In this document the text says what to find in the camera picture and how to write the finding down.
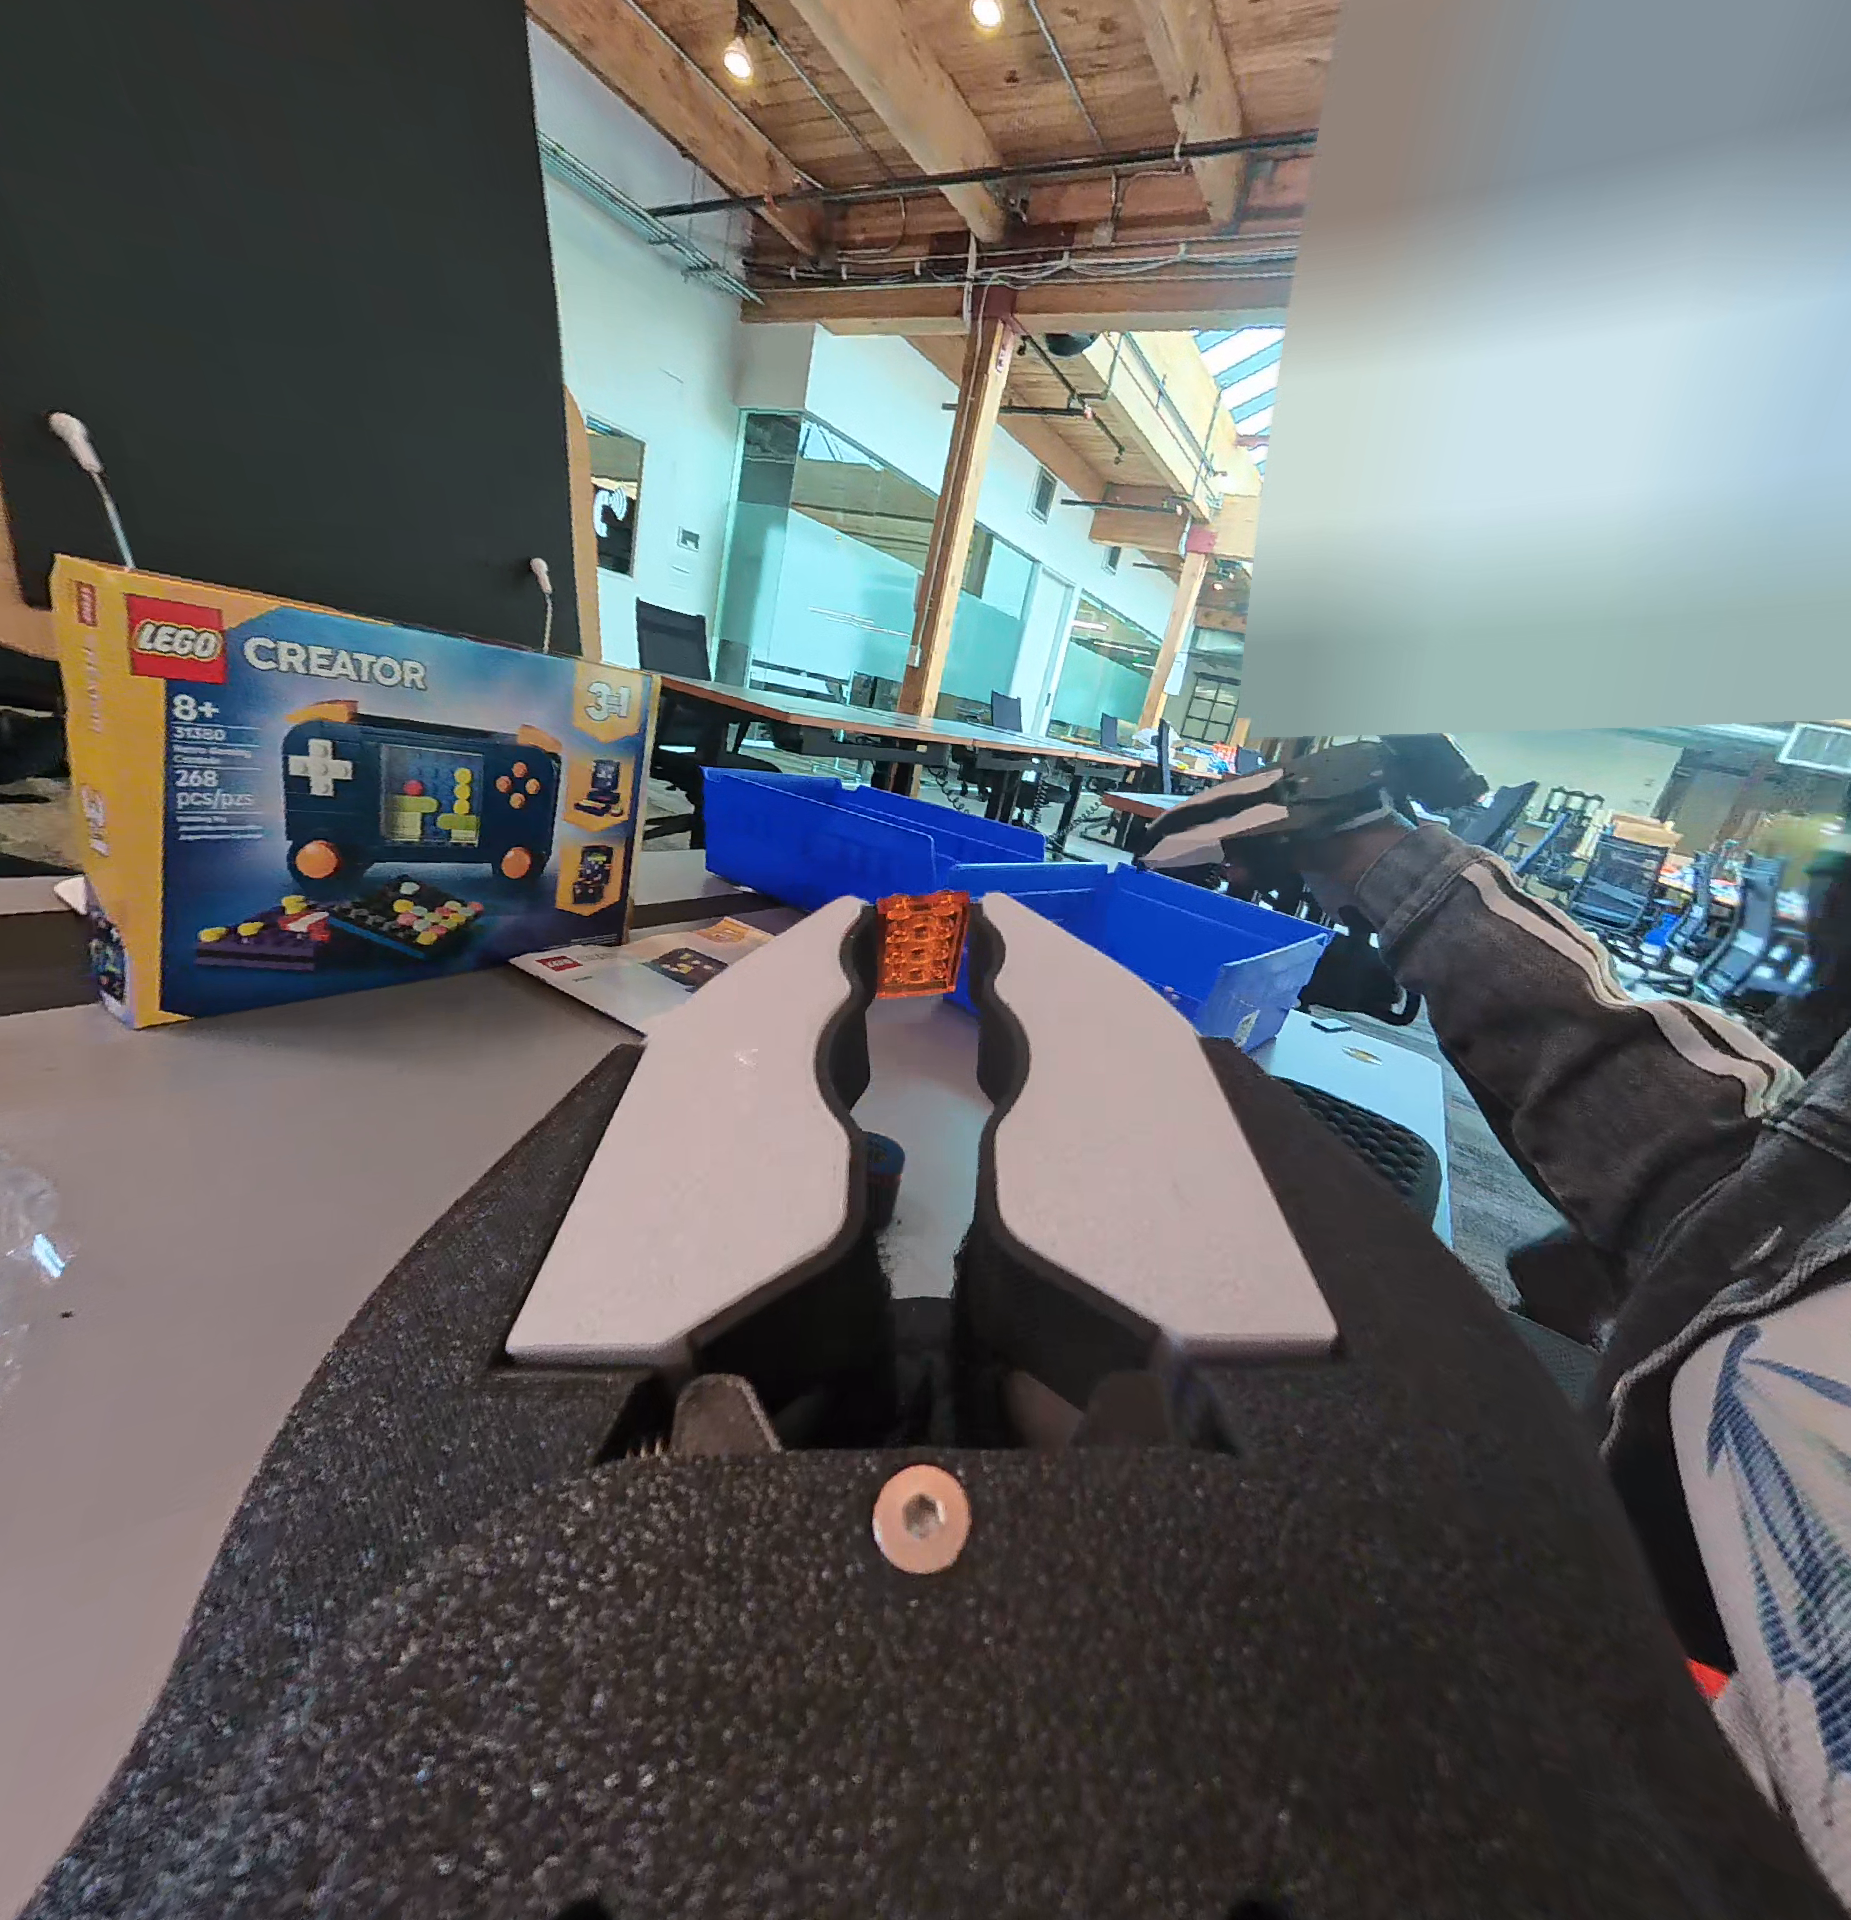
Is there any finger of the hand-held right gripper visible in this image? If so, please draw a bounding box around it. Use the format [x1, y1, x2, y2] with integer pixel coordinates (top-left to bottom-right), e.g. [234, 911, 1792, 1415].
[1135, 817, 1287, 873]
[1163, 774, 1291, 838]

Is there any empty clear plastic bag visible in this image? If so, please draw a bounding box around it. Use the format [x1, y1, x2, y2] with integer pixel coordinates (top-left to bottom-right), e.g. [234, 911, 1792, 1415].
[0, 1136, 75, 1462]

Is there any wooden support post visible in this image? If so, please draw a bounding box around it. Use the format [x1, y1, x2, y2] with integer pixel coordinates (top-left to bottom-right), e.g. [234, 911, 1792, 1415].
[896, 293, 1017, 722]
[1144, 549, 1213, 734]

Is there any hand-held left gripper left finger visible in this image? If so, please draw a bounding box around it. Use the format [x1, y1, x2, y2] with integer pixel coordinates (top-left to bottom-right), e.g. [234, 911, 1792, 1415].
[507, 900, 873, 1366]

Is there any blue plastic bin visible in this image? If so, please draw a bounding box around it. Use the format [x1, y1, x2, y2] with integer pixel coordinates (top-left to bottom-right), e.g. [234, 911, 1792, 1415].
[698, 764, 1132, 911]
[950, 861, 1332, 1052]

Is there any person's grey jacket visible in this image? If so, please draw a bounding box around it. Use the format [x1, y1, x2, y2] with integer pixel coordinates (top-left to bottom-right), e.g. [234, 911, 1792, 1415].
[1591, 979, 1851, 1679]

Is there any white instruction booklet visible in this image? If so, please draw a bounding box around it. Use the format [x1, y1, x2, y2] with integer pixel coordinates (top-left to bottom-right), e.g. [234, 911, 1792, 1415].
[510, 915, 783, 1040]

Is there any long wooden desk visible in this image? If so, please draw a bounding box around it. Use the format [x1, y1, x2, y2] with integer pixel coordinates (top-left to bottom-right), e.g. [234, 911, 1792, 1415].
[660, 673, 1153, 779]

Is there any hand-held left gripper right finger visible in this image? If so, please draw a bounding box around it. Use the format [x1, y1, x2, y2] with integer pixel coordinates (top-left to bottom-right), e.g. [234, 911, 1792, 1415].
[962, 894, 1337, 1357]

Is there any orange brick assembly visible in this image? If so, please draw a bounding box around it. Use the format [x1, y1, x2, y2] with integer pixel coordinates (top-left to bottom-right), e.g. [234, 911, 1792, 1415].
[873, 892, 974, 1005]

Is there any person's right forearm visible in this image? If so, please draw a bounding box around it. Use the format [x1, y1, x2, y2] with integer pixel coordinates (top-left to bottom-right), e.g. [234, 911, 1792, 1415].
[1316, 822, 1805, 1292]

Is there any person's printed white shirt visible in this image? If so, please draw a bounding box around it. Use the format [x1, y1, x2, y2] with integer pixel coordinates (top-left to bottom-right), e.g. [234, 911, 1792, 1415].
[1670, 1274, 1851, 1826]

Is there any black partition panel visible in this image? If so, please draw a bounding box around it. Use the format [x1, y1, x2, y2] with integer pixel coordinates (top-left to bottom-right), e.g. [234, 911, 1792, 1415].
[0, 0, 585, 662]

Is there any colourful toy brick set box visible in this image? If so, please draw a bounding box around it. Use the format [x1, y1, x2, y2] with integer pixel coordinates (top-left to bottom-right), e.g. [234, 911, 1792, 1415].
[50, 556, 660, 1032]

